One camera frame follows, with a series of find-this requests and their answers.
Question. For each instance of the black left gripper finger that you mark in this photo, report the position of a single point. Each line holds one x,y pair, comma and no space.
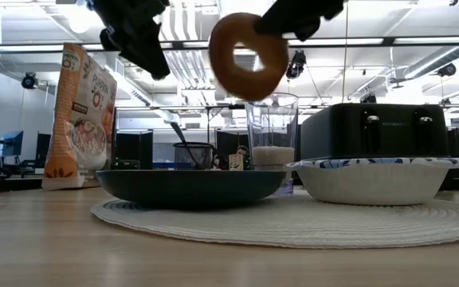
154,64

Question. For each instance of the clear glass with white filling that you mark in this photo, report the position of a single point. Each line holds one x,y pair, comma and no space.
272,131

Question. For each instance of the black ceiling spotlight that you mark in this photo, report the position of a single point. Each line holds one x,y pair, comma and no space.
29,80
447,69
296,64

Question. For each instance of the black four-slot toaster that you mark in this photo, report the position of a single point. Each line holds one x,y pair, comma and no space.
373,131

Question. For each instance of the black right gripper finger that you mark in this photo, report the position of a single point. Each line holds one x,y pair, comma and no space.
307,31
271,24

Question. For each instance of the dark green plate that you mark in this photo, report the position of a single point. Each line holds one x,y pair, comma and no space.
189,187

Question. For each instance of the blue computer monitor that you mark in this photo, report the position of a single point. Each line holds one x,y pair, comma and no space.
12,143

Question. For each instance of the large white plate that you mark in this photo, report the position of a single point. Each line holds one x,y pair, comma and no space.
293,223

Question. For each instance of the brown bagel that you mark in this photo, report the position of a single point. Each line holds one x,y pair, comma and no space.
229,75

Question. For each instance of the orange pumpkin cereal bag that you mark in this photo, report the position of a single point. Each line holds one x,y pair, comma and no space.
78,131

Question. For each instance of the black computer monitor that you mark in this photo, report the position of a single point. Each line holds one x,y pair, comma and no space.
43,147

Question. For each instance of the blue patterned paper bowl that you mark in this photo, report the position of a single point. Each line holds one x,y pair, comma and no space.
373,183

